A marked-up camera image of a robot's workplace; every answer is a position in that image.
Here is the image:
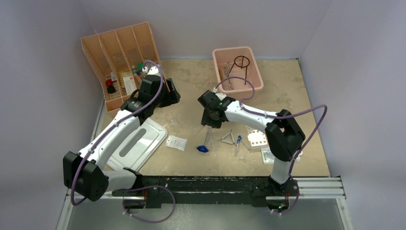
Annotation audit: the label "small white packet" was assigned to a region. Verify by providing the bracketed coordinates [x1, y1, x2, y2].
[165, 135, 188, 151]

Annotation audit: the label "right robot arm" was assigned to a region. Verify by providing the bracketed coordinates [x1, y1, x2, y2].
[198, 90, 305, 195]

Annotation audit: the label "white labelled package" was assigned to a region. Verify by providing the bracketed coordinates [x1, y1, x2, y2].
[260, 147, 303, 166]

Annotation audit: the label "black mounting base rail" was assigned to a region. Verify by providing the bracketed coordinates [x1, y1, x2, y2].
[112, 175, 299, 212]

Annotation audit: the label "white box in organizer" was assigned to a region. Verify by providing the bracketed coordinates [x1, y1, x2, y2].
[122, 72, 136, 95]

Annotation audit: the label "metal crucible tongs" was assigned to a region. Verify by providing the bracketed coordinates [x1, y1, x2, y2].
[223, 62, 233, 90]

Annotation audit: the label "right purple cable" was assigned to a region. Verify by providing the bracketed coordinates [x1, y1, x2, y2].
[214, 76, 328, 217]

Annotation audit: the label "blue capped test tube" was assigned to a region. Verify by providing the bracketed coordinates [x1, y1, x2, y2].
[234, 135, 242, 156]

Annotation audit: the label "black metal tripod stand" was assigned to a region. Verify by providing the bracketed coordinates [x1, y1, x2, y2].
[230, 55, 250, 79]

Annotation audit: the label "pink plastic bin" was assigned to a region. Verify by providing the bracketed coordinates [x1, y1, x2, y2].
[212, 46, 264, 98]

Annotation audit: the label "white plastic lid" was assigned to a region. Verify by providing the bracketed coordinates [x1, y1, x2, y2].
[107, 118, 168, 172]

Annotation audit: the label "peach file organizer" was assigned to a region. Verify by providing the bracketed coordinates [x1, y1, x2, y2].
[80, 22, 161, 116]

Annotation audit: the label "white clay triangle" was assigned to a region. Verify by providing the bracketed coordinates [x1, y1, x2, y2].
[219, 130, 236, 145]

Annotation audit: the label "white test tube rack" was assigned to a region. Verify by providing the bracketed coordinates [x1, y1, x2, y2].
[246, 126, 269, 150]

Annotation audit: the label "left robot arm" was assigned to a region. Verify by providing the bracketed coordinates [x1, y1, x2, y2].
[63, 74, 180, 206]

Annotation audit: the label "red black bottle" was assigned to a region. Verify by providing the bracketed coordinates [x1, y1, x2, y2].
[105, 79, 116, 94]

